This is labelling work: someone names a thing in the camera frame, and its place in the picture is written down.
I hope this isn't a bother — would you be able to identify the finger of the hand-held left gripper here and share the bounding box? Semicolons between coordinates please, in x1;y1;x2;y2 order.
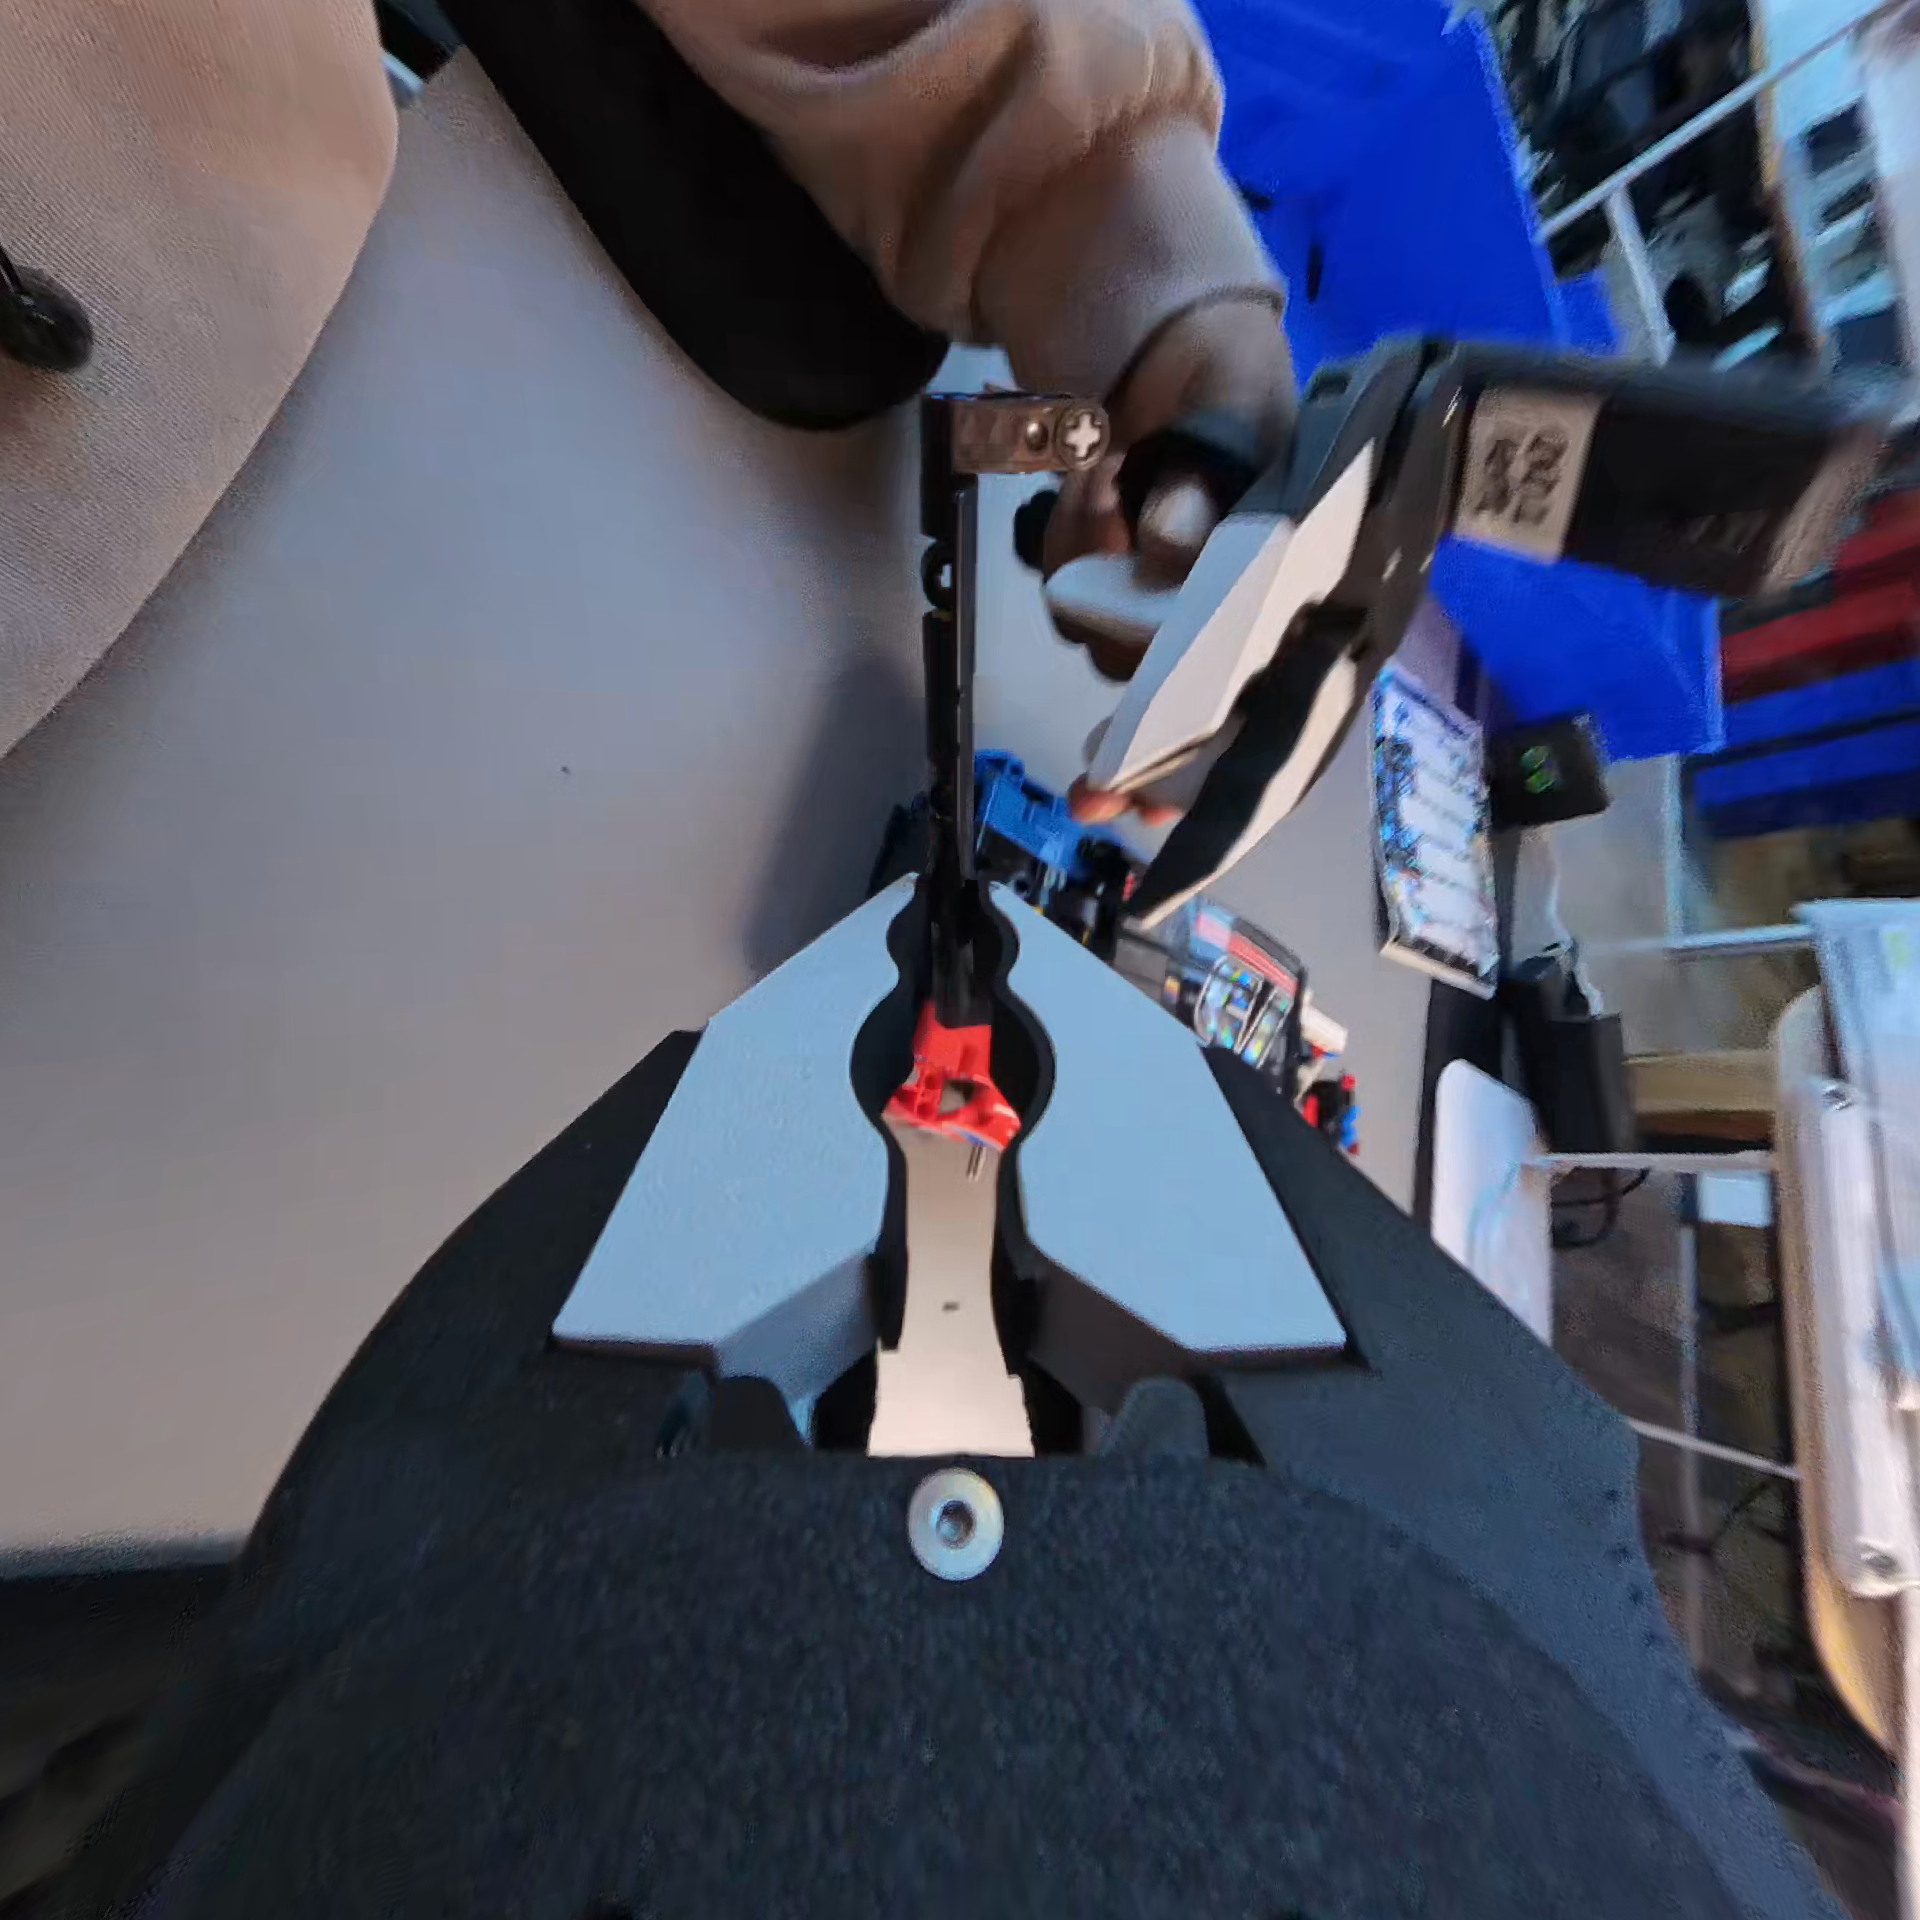
1079;442;1379;799
1125;608;1416;922

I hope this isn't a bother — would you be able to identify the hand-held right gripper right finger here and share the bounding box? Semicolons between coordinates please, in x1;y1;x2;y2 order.
983;882;1349;1454

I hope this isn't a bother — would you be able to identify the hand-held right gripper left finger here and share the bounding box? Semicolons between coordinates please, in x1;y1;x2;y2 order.
552;873;922;1449

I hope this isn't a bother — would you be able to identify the lego race car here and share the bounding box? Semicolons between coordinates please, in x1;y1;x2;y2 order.
877;749;1365;1161

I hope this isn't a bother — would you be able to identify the black lego beam assembly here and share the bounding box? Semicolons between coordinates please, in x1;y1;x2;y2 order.
883;386;1115;1191

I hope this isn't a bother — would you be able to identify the person's left forearm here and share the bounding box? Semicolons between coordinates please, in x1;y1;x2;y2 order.
632;0;1289;399

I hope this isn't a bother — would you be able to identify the open lego instruction booklet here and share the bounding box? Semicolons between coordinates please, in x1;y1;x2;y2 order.
1770;895;1920;1749

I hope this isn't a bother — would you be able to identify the person's left hand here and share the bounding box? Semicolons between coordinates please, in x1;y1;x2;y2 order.
1044;297;1305;682

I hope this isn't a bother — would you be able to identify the shiny sticker sheet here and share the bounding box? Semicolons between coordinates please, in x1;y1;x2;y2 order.
1372;666;1501;999

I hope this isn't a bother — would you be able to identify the small black timer device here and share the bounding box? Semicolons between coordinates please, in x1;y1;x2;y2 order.
1487;718;1609;825

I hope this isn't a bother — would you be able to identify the stack of red blue bins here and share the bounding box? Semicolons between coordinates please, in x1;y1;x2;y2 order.
1688;487;1920;841

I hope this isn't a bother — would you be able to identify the metal storage rack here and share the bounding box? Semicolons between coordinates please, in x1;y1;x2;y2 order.
1477;0;1920;376

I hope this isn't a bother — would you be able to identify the person's hoodie torso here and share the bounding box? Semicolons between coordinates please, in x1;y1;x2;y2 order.
0;0;401;758

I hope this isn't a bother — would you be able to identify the black earphone with cable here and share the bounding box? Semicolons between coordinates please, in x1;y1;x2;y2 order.
0;246;97;376

